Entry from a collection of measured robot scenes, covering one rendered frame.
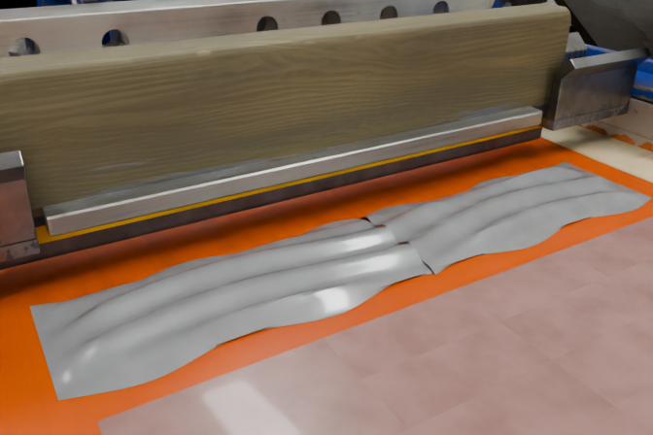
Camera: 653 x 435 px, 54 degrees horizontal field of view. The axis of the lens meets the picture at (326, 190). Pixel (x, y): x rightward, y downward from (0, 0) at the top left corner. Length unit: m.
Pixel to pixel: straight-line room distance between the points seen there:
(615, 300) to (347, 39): 0.19
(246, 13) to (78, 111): 0.30
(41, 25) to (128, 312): 0.30
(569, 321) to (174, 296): 0.18
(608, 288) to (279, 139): 0.19
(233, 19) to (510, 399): 0.42
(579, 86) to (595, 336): 0.23
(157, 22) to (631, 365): 0.43
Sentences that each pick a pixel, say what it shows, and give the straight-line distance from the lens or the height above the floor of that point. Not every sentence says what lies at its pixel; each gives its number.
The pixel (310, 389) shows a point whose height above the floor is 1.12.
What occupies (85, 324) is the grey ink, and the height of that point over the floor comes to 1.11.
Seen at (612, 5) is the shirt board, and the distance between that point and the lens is 1.35.
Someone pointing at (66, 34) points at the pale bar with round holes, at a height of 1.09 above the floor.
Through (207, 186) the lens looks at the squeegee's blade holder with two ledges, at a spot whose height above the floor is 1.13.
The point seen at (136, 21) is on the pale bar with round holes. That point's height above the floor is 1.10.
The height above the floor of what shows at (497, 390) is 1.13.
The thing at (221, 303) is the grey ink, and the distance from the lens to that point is 0.30.
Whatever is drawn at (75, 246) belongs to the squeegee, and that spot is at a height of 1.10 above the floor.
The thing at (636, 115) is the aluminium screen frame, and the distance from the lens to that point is 0.54.
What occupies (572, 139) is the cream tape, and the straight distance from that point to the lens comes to 0.54.
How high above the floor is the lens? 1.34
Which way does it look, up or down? 38 degrees down
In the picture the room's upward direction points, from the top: 11 degrees clockwise
